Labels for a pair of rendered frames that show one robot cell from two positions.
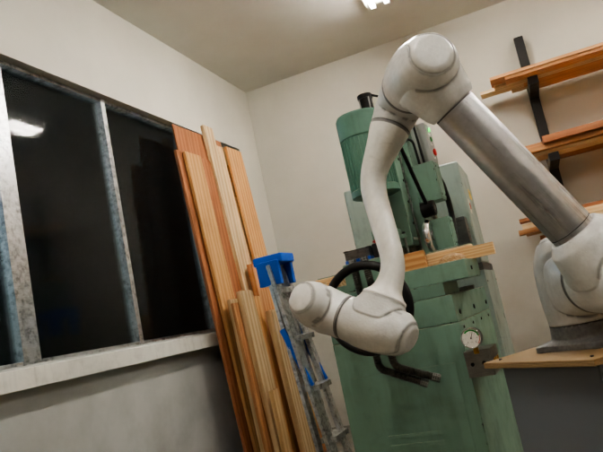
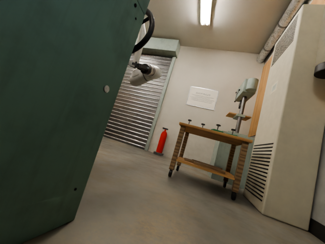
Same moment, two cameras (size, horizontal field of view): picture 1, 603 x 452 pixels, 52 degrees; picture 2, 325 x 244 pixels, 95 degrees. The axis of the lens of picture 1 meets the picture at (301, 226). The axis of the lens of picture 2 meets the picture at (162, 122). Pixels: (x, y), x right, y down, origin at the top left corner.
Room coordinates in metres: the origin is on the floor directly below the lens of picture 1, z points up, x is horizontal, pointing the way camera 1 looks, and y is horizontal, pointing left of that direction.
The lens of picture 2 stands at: (2.67, 0.12, 0.30)
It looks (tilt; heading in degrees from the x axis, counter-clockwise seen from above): 7 degrees up; 177
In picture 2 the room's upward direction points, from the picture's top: 17 degrees clockwise
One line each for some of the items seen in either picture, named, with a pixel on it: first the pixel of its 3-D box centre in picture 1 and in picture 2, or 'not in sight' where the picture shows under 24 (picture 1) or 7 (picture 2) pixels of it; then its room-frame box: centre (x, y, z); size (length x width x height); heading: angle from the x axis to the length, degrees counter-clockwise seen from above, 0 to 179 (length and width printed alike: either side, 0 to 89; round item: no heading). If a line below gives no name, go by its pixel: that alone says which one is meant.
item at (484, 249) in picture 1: (401, 268); not in sight; (2.22, -0.32, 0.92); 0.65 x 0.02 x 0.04; 65
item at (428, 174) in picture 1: (430, 183); not in sight; (2.36, -0.52, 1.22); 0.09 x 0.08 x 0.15; 155
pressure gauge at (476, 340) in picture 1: (473, 340); not in sight; (1.93, -0.44, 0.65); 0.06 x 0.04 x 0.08; 65
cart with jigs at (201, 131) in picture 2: not in sight; (206, 152); (1.09, 0.76, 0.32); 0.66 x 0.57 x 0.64; 70
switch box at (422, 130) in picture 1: (423, 145); not in sight; (2.46, -0.55, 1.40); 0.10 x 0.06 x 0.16; 155
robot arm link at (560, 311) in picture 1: (571, 276); not in sight; (1.56, -0.63, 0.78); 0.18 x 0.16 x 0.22; 6
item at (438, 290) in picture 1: (395, 299); not in sight; (2.18, -0.26, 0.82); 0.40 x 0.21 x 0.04; 65
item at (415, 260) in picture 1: (393, 265); not in sight; (2.16, -0.28, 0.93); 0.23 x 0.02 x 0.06; 65
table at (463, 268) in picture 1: (382, 286); not in sight; (2.14, -0.23, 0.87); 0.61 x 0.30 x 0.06; 65
